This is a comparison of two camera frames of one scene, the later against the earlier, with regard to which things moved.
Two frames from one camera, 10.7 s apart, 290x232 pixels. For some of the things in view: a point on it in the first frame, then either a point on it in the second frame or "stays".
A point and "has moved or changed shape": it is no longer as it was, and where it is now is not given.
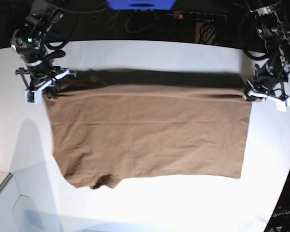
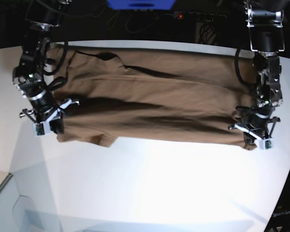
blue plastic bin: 140,5 stays
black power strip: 181,14 stays
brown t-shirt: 109,125 has moved or changed shape
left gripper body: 45,82 to 44,122
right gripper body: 256,90 to 260,129
